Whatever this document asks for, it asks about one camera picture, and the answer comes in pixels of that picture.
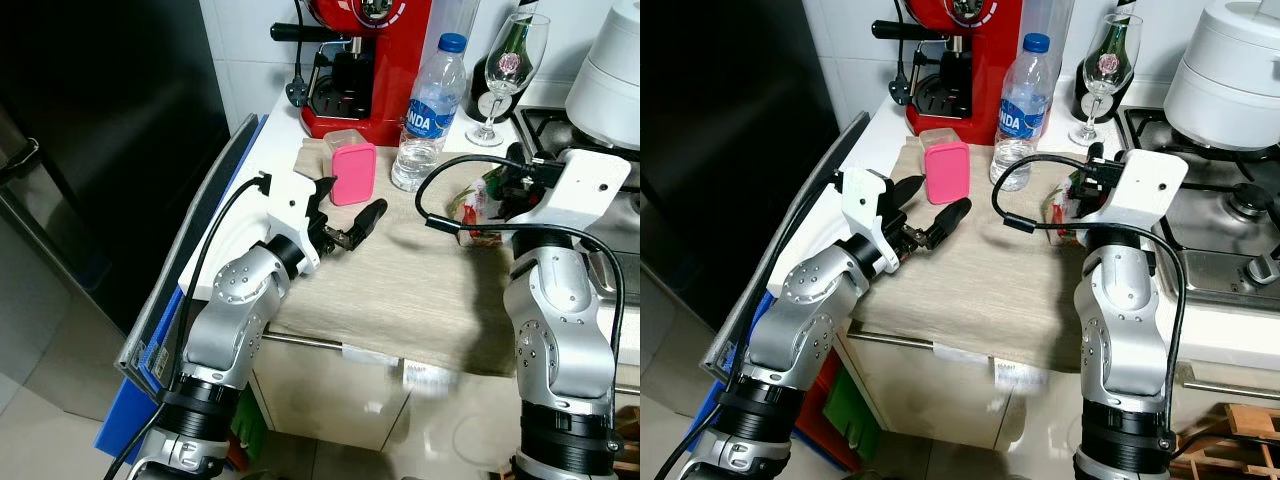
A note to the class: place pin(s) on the juice carton with green cap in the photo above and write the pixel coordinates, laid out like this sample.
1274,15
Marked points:
1060,215
475,215

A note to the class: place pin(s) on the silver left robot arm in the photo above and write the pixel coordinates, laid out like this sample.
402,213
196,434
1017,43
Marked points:
235,320
800,320

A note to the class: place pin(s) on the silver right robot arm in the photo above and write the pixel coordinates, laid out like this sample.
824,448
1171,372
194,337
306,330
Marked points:
555,320
1120,320

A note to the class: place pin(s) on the large black fridge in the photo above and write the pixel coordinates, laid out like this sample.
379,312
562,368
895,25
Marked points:
100,100
720,100

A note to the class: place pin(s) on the pink lidded plastic box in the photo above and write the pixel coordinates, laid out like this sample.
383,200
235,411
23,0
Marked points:
948,175
353,175

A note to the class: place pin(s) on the steel gas stove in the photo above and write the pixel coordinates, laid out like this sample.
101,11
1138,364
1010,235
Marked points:
535,125
1230,240

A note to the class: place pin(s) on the beige woven cloth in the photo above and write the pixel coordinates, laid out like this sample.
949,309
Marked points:
980,300
400,290

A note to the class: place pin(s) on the dark green glass bottle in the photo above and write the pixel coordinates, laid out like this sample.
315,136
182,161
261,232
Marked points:
1085,100
485,100

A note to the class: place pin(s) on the grey flat board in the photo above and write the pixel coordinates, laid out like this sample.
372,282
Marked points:
818,185
215,185

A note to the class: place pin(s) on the clear water bottle blue cap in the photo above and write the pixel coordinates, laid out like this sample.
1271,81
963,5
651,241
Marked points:
1020,120
430,120

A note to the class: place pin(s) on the clear stemmed wine glass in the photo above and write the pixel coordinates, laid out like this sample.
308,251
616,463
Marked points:
510,65
1105,65

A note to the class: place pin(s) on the white paper tag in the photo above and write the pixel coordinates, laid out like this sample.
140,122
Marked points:
962,354
367,352
1020,376
432,378

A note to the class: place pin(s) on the white rice cooker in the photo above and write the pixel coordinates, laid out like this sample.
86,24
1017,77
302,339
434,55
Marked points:
610,90
1230,80

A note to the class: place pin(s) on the red coffee machine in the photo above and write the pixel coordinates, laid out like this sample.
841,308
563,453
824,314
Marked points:
400,60
990,60

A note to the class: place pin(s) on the beige kitchen cabinet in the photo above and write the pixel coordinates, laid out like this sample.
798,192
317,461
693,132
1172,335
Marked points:
330,410
930,410

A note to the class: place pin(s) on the green flat folder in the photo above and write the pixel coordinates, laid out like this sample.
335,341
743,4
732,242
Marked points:
855,415
250,435

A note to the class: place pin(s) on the red-orange flat folder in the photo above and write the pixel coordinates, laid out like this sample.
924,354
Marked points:
235,460
815,420

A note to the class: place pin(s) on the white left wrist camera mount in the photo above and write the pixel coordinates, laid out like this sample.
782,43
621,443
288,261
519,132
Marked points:
285,205
865,205

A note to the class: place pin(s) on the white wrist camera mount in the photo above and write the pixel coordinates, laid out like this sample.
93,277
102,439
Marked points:
1145,190
285,205
585,185
865,205

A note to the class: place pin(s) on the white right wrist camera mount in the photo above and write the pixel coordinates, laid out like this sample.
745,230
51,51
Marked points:
1145,190
585,185

